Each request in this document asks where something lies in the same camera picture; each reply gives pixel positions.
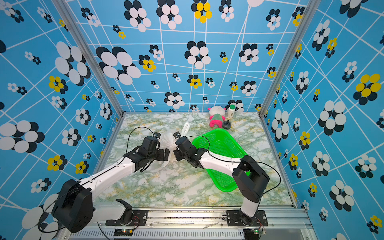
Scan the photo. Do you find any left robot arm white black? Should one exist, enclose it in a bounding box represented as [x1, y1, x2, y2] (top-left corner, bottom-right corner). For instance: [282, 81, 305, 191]
[50, 133, 169, 233]

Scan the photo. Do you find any left aluminium frame post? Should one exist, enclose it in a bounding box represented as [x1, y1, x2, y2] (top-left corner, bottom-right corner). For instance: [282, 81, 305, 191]
[52, 1, 124, 118]

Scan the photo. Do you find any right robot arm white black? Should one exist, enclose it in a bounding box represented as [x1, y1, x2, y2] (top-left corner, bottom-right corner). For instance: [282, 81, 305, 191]
[174, 136, 270, 226]

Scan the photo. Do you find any aluminium frame post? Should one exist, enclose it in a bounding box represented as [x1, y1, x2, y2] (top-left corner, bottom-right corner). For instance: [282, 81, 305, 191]
[52, 1, 124, 118]
[260, 0, 321, 118]

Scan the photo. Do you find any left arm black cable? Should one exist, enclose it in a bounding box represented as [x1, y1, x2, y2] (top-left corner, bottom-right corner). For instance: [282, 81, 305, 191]
[37, 126, 157, 233]

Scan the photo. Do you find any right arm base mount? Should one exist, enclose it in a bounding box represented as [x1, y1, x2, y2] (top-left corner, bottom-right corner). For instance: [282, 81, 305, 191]
[225, 210, 269, 227]

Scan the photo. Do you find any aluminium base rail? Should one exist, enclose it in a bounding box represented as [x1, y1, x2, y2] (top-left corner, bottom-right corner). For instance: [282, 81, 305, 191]
[57, 206, 317, 240]

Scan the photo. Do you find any jar with black lid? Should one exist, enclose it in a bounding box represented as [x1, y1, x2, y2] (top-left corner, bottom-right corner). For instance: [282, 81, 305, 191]
[222, 120, 232, 130]

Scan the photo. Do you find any white bottle green cap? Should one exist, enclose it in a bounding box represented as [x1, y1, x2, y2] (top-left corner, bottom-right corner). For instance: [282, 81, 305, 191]
[227, 104, 236, 119]

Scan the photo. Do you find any right aluminium frame post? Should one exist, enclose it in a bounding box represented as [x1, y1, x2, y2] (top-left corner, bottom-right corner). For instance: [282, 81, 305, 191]
[260, 0, 321, 118]

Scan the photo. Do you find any green plastic basket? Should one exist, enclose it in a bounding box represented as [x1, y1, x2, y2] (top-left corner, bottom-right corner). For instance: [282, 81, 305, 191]
[191, 128, 254, 193]

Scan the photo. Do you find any white plastic bag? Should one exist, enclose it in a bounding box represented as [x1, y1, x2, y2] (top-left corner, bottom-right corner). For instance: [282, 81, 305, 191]
[160, 122, 191, 168]

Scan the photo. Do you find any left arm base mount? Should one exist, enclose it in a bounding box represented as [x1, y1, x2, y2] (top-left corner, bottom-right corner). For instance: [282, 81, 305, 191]
[106, 210, 149, 227]

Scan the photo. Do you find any pink white plush toy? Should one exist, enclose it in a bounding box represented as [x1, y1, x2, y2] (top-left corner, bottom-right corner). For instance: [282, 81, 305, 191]
[208, 106, 226, 128]

